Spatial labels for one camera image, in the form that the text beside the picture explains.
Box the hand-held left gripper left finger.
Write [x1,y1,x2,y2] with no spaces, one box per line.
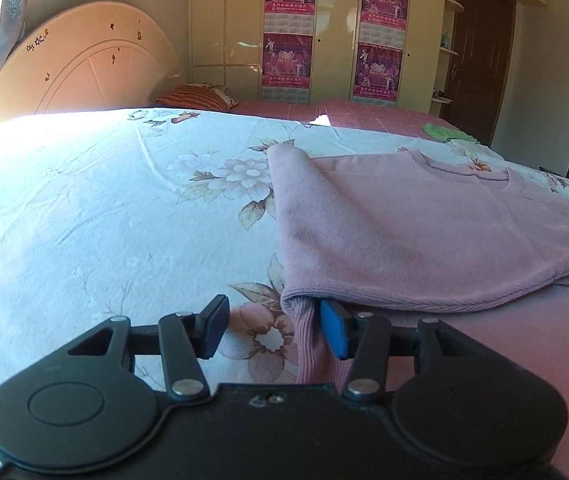
[67,294,231,405]

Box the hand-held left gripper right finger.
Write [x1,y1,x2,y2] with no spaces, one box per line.
[319,299,485,405]

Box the pink knit sweater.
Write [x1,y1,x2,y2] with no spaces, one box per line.
[267,140,569,393]

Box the floral white blanket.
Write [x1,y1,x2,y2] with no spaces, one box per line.
[0,106,569,480]

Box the green cloth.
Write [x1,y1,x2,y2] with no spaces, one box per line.
[423,122,477,143]

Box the brown wooden door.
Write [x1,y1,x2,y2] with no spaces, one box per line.
[439,0,517,146]

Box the pink checked bedsheet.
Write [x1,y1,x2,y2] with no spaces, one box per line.
[232,98,465,141]

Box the orange striped pillow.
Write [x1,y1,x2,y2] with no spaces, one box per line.
[157,83,239,112]

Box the cream corner shelf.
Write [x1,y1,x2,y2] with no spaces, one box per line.
[429,0,465,116]

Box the cream wooden headboard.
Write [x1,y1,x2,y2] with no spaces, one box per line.
[0,1,182,121]

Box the cream wardrobe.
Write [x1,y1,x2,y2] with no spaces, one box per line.
[187,0,550,116]

